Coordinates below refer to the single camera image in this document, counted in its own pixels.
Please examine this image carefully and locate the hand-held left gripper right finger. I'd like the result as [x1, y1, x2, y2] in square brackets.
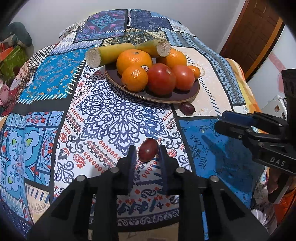
[158, 145, 271, 241]

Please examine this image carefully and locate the dark red grape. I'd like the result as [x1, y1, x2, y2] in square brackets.
[138, 138, 159, 162]

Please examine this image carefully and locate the white wardrobe door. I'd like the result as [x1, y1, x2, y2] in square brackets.
[245, 23, 296, 112]

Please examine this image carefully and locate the blue patchwork blanket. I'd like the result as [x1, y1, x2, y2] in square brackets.
[0, 9, 264, 237]

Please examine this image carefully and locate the pink plush toy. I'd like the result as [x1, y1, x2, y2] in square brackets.
[0, 80, 10, 107]

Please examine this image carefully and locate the dark purple plate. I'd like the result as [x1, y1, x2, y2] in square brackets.
[105, 62, 200, 103]

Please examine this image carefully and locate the person's right hand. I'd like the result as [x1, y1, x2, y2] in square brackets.
[265, 167, 280, 194]

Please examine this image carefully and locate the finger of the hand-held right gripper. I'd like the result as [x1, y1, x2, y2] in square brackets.
[214, 120, 289, 160]
[221, 111, 288, 138]

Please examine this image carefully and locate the orange with sticker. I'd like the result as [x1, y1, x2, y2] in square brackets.
[116, 49, 153, 76]

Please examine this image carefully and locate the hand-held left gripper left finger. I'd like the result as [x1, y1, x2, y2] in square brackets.
[27, 145, 137, 241]

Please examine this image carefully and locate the dark red plum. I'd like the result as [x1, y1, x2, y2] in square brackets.
[180, 102, 196, 115]

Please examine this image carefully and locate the white printed bag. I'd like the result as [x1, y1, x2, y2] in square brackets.
[262, 95, 288, 121]

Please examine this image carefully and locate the red tomato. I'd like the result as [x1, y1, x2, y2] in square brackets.
[171, 65, 195, 91]
[147, 63, 176, 95]

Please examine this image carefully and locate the sugar cane piece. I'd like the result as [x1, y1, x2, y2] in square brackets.
[135, 38, 171, 58]
[85, 43, 139, 68]

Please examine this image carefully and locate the large orange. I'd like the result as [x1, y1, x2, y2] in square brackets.
[157, 49, 187, 69]

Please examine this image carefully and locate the pale pink cloth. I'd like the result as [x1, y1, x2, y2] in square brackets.
[251, 185, 278, 235]

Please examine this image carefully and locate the wooden door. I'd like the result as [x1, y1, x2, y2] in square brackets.
[219, 0, 285, 80]

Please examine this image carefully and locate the orange box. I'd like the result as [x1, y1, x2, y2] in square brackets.
[0, 44, 15, 61]

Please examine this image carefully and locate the small orange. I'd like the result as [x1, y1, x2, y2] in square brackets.
[187, 65, 201, 80]
[121, 65, 149, 92]

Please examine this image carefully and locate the grey plush toy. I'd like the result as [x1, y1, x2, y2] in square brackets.
[0, 22, 33, 47]

